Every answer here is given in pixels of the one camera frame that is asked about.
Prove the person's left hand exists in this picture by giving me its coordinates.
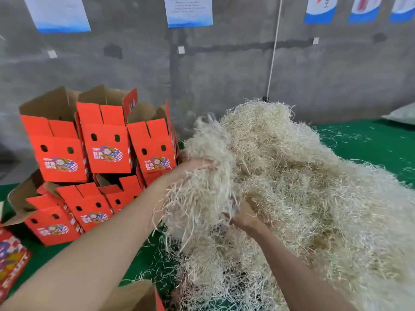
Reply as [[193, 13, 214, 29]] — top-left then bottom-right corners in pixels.
[[152, 158, 215, 205]]

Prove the person's right hand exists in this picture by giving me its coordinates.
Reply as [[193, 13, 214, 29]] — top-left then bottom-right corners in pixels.
[[223, 197, 268, 238]]

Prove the red cardboard box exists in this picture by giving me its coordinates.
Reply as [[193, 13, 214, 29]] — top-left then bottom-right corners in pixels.
[[99, 279, 167, 311], [126, 99, 180, 177], [94, 172, 144, 215], [19, 85, 89, 184], [76, 84, 140, 176], [55, 181, 115, 233], [3, 169, 83, 248], [136, 165, 164, 189]]

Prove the pile of wood wool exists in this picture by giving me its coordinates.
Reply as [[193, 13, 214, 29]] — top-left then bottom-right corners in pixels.
[[159, 99, 415, 311]]

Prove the group of red boxes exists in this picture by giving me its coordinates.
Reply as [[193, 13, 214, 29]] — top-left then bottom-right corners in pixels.
[[0, 225, 32, 304]]

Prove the person's left forearm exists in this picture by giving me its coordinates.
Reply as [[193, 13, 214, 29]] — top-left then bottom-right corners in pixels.
[[0, 184, 172, 311]]

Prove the person's right forearm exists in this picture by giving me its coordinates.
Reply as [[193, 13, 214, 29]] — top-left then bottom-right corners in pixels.
[[249, 223, 359, 311]]

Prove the white pole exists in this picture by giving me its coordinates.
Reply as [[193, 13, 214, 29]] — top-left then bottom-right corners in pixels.
[[263, 0, 285, 102]]

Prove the white sack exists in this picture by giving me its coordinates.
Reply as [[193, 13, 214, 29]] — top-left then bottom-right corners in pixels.
[[381, 102, 415, 126]]

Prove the narrow white blue banner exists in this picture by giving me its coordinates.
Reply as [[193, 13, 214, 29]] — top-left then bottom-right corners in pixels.
[[303, 0, 341, 26], [347, 0, 384, 25], [389, 0, 415, 24]]

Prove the white blue wall poster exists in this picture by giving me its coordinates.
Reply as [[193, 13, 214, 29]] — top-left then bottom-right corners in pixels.
[[163, 0, 215, 29], [22, 0, 93, 34]]

